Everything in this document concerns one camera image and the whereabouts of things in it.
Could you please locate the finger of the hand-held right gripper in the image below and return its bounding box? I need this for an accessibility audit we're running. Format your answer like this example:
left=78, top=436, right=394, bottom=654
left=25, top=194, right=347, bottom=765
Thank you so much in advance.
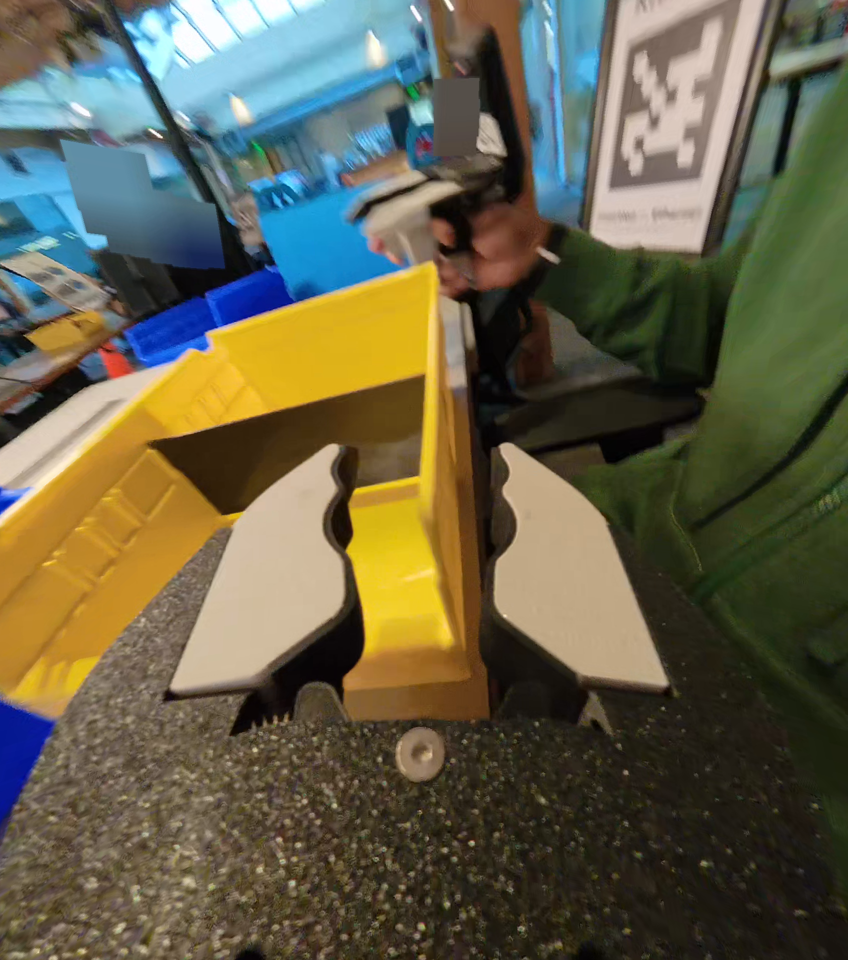
left=342, top=168, right=463, bottom=268

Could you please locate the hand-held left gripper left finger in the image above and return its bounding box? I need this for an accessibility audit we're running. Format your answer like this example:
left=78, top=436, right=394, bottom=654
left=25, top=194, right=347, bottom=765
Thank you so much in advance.
left=166, top=444, right=362, bottom=703

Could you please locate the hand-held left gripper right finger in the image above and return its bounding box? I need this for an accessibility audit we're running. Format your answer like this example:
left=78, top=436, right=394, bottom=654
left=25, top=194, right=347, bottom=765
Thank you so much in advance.
left=484, top=443, right=673, bottom=699

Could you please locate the yellow plastic bin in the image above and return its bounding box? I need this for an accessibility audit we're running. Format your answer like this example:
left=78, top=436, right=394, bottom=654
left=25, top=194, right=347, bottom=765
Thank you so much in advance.
left=0, top=263, right=493, bottom=724

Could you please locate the person's right hand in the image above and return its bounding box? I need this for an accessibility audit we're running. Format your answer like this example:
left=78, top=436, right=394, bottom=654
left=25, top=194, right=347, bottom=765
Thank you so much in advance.
left=432, top=195, right=553, bottom=298

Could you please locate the black divider panel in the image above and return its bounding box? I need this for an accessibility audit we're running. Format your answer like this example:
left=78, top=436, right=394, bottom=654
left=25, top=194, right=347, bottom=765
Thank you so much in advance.
left=154, top=375, right=428, bottom=519

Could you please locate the framed printed tag board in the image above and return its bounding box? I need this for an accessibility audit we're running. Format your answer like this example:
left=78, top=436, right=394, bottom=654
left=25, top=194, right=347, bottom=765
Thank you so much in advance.
left=582, top=0, right=785, bottom=256

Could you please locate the black metal pole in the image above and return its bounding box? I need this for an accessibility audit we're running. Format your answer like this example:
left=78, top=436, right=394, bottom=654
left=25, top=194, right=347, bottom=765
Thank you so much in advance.
left=102, top=0, right=268, bottom=271

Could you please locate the yellow box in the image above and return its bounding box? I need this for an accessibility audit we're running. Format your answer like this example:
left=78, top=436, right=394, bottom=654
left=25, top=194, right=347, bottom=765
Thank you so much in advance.
left=27, top=308, right=110, bottom=354

